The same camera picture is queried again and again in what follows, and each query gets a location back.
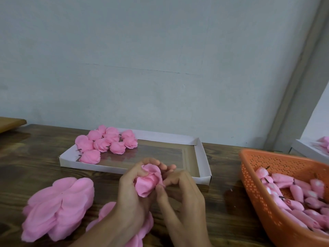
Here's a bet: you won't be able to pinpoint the person's right hand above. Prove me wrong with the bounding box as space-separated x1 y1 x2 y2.
155 169 210 247

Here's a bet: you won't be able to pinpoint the person's left hand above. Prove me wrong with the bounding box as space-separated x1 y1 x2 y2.
114 158 177 234

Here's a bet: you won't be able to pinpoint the stack of pink petals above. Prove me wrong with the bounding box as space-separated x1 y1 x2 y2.
21 176 95 242
86 201 154 247

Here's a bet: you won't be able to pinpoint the white shallow tray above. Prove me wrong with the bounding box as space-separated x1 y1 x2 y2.
59 128 212 185

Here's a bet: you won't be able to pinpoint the pink petal flower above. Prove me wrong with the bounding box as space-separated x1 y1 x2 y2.
104 126 120 143

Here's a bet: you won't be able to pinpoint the group of finished pink roses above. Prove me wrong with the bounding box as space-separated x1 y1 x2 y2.
74 125 139 165

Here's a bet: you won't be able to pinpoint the pink rose buds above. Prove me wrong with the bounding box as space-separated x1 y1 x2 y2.
255 166 329 236

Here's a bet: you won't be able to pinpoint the pile of pink petals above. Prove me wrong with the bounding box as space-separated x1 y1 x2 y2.
318 136 329 153

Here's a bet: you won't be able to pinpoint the person's left forearm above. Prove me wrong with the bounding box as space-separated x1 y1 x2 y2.
72 221 138 247

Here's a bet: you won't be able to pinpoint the orange plastic basket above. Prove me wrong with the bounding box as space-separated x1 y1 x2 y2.
240 149 329 247

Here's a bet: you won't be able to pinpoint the grey door frame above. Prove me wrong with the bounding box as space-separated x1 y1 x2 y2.
265 0 329 152

